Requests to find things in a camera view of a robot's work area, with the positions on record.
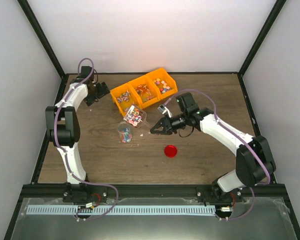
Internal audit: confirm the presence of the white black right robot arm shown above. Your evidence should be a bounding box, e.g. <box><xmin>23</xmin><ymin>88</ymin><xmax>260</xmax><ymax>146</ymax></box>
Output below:
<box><xmin>150</xmin><ymin>92</ymin><xmax>277</xmax><ymax>202</ymax></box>

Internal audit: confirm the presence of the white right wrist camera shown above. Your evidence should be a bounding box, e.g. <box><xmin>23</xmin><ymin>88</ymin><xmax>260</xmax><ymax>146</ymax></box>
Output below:
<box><xmin>157</xmin><ymin>104</ymin><xmax>172</xmax><ymax>118</ymax></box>

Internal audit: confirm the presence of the brown slotted plastic scoop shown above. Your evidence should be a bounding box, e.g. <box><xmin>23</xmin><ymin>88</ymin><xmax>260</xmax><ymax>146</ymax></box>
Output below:
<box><xmin>123</xmin><ymin>104</ymin><xmax>152</xmax><ymax>130</ymax></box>

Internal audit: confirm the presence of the light blue slotted cable duct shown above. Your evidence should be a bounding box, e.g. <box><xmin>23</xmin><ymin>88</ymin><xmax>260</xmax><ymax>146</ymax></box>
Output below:
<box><xmin>26</xmin><ymin>205</ymin><xmax>216</xmax><ymax>216</ymax></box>

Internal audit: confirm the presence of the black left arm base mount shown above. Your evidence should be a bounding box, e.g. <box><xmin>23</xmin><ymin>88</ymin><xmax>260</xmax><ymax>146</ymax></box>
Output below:
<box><xmin>62</xmin><ymin>182</ymin><xmax>108</xmax><ymax>204</ymax></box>

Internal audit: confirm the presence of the red jar lid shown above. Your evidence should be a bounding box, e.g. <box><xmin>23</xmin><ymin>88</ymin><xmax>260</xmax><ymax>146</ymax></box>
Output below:
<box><xmin>164</xmin><ymin>145</ymin><xmax>178</xmax><ymax>158</ymax></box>

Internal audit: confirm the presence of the clear plastic jar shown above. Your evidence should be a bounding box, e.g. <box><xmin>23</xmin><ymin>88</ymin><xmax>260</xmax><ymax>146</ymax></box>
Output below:
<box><xmin>117</xmin><ymin>121</ymin><xmax>132</xmax><ymax>143</ymax></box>

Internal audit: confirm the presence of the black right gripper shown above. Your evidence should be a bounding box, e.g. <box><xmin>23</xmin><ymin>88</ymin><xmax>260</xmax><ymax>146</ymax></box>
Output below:
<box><xmin>150</xmin><ymin>112</ymin><xmax>188</xmax><ymax>136</ymax></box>

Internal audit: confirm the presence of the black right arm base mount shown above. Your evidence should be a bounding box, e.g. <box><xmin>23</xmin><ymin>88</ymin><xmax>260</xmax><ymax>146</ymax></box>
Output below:
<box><xmin>195</xmin><ymin>184</ymin><xmax>242</xmax><ymax>205</ymax></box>

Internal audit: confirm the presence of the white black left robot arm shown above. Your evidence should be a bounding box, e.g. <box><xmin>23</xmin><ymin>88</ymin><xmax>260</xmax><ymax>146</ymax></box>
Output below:
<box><xmin>45</xmin><ymin>66</ymin><xmax>110</xmax><ymax>185</ymax></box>

